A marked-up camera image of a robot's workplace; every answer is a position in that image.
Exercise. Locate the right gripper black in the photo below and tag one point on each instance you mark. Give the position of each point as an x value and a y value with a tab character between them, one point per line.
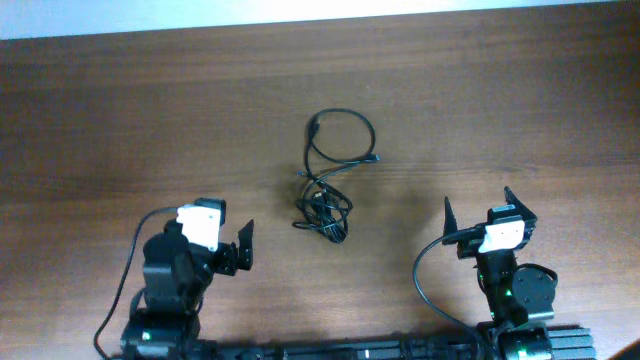
529	220

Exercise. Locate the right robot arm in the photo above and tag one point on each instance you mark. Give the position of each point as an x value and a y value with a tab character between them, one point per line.
518	295

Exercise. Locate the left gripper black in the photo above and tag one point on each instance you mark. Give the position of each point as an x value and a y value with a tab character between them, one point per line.
225	253

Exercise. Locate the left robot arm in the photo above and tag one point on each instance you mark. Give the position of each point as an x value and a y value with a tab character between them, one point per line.
164	316

